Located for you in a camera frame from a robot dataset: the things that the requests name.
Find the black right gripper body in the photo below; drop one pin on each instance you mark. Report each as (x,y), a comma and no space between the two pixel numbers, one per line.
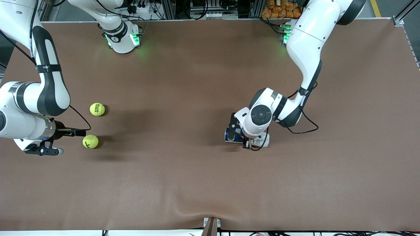
(60,131)

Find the Wilson print tennis ball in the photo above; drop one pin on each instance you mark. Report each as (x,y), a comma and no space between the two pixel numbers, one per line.
(90,141)

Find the clear tennis ball can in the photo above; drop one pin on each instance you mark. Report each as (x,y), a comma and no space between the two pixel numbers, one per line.
(262,140)

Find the Roland Garros print tennis ball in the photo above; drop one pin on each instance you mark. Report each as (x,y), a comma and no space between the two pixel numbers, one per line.
(97,109)

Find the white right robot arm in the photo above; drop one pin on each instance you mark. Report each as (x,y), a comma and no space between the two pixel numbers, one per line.
(52,88)

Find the brown table cover sheet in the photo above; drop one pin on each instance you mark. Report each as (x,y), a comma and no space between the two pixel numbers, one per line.
(210,180)

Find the white terminal block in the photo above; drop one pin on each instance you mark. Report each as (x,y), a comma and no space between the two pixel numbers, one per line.
(215,15)

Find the orange bags pile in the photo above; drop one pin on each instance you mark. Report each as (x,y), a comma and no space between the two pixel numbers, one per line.
(279,9)

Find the white power strip with plugs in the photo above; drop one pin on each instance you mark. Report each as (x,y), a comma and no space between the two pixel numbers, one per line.
(139,8)

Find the aluminium frame post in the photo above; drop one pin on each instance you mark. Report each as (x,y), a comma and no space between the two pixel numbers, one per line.
(168,8)

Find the metal table corner bracket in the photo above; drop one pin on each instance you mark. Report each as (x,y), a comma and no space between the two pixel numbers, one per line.
(398,21)

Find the aluminium frame profile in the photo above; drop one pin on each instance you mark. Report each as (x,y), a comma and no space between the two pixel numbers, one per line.
(408,9)

